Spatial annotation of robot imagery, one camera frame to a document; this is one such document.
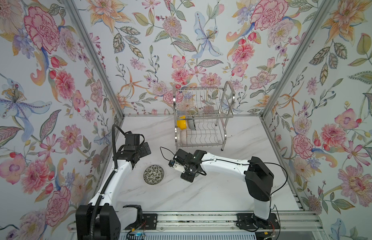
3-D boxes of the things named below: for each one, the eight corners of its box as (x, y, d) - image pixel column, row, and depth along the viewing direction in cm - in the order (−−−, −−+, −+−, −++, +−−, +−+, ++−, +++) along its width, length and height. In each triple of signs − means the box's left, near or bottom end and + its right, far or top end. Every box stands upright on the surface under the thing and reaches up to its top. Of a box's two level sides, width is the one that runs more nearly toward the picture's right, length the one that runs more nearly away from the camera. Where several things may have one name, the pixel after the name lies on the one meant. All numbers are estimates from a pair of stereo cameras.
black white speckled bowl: (143, 184, 87) (141, 181, 84) (146, 168, 94) (145, 164, 91) (163, 184, 88) (162, 181, 84) (164, 168, 94) (163, 164, 91)
